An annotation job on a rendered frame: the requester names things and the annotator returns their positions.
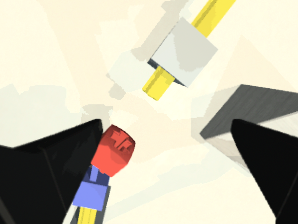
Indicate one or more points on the yellow square bar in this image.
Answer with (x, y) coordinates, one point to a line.
(185, 51)

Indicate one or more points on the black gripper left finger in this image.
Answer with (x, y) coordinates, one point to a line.
(39, 180)

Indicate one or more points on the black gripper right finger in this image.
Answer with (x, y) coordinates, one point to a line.
(271, 157)

